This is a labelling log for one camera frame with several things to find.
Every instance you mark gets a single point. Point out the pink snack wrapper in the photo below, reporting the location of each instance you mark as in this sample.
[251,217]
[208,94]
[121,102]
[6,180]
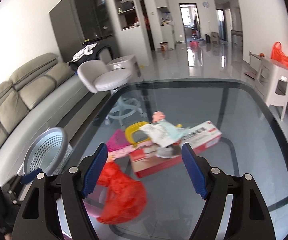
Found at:
[112,156]

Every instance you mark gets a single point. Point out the white plastic stool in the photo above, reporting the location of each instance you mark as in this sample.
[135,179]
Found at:
[271,83]
[127,62]

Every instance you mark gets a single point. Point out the pile of clothes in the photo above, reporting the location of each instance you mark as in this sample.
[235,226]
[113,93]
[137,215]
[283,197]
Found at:
[91,52]

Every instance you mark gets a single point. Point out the grey sofa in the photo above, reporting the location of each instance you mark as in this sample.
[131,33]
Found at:
[41,94]

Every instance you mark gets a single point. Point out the red plastic bag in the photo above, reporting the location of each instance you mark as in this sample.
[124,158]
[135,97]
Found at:
[126,198]

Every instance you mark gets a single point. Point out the white swivel chair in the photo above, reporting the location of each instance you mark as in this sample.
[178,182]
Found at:
[97,77]

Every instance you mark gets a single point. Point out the round wall clock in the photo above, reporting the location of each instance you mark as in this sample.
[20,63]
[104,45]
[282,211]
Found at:
[206,4]

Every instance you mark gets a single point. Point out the red white toothpaste box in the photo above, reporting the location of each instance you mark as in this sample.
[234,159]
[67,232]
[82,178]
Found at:
[148,160]

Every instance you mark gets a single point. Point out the pink toy on floor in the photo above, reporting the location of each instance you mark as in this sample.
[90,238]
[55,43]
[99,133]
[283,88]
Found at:
[194,44]

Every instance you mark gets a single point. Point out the pink plastic shuttlecock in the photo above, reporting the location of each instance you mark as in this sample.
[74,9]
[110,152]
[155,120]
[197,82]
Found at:
[117,141]

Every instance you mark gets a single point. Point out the white plastic stool right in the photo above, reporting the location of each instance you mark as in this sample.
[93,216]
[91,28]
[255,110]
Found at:
[271,83]

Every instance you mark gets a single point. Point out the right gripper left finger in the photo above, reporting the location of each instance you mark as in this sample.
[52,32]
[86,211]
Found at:
[38,215]

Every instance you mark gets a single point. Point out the small brown waste bin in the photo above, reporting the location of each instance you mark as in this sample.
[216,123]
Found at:
[164,46]

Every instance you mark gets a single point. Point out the orange plastic bag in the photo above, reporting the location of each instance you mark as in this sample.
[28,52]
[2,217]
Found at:
[278,55]

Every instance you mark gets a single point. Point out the pink pig toy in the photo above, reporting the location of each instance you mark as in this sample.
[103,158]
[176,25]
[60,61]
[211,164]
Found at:
[158,116]

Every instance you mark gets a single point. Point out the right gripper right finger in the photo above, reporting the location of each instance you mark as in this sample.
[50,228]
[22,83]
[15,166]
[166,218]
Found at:
[249,215]

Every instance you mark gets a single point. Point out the white plastic stool left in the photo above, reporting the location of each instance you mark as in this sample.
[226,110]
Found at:
[127,62]

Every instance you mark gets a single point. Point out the silver perforated trash bin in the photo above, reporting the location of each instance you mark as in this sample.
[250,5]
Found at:
[49,152]

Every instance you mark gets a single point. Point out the yellow plastic ring bowl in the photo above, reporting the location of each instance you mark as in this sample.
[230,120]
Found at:
[134,135]

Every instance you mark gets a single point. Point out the dark grey cabinet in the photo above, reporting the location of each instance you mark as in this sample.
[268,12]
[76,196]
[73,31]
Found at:
[75,21]

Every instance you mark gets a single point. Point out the white teal snack wrapper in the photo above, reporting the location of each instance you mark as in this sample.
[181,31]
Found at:
[163,132]

